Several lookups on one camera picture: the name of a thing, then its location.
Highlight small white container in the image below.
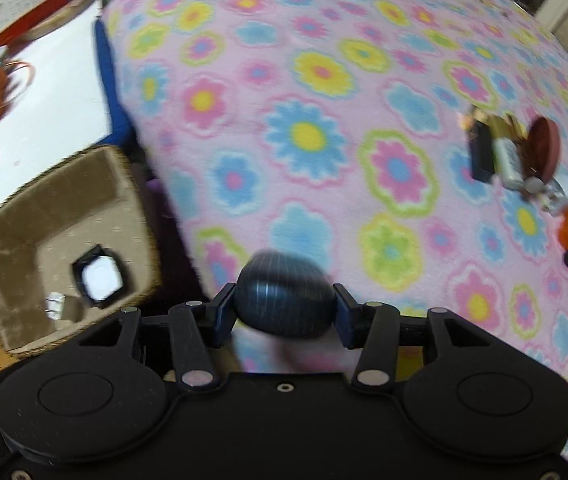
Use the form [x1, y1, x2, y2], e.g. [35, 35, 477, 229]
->
[524, 176, 568, 217]

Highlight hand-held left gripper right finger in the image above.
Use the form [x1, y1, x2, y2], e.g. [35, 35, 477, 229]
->
[333, 282, 491, 394]

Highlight brown fabric basket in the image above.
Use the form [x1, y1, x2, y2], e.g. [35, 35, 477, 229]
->
[0, 145, 163, 360]

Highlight black rectangular case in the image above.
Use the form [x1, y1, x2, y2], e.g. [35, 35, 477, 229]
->
[468, 120, 496, 184]

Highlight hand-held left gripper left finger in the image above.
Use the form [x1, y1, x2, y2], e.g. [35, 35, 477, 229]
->
[78, 282, 239, 394]

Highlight black square compact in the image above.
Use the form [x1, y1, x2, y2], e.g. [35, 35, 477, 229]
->
[71, 245, 130, 307]

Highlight brown round compact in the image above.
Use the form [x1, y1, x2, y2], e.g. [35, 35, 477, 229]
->
[526, 116, 562, 182]

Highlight black ribbed oval case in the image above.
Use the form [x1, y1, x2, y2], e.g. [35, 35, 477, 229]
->
[234, 249, 339, 342]

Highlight blue cushion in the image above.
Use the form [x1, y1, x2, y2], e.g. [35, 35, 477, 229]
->
[93, 16, 138, 150]

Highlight pink flowered blanket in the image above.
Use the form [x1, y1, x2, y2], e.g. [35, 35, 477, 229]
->
[101, 0, 568, 480]

